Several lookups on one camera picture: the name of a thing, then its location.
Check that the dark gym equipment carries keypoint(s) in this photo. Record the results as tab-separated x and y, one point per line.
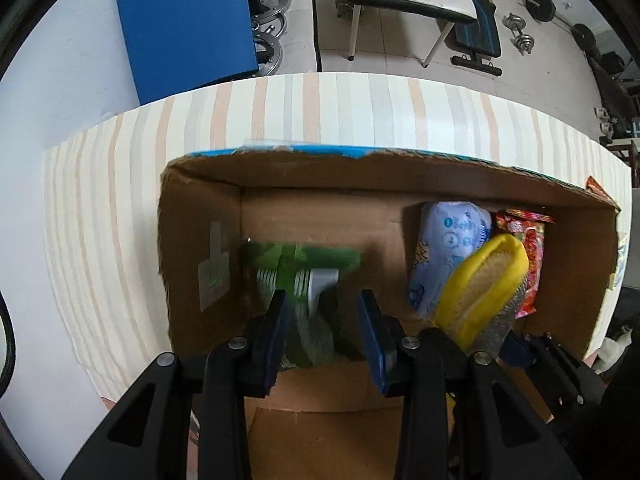
617	70

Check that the black barbell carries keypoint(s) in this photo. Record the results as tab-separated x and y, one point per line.
542	6

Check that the black weight bench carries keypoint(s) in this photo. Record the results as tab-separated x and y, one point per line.
480	20

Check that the blue exercise mat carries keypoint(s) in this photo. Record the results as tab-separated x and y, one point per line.
180	20

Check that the wooden chair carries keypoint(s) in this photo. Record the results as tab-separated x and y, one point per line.
627	157

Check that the orange snack packet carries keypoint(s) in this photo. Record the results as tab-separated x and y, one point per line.
597	187

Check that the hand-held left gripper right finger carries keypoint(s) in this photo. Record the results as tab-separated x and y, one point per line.
372	330

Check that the light blue tissue pack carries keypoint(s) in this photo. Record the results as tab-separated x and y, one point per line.
445	250

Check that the striped tablecloth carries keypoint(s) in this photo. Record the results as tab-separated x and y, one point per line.
310	110

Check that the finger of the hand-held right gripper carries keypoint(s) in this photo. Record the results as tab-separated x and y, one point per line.
562	350
515	351

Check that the chrome dumbbell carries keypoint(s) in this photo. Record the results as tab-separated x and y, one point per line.
520	32

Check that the green snack packet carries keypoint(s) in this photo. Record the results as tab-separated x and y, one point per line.
305	280

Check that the white cloth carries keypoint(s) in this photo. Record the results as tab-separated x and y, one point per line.
616	347

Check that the brown cardboard box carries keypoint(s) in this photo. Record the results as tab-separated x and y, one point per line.
320	195

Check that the yellow scrub sponge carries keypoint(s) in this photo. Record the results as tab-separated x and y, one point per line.
487	285

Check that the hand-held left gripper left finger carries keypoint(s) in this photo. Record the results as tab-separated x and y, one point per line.
274	325

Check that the red snack packet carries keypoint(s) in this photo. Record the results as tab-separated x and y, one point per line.
532	255

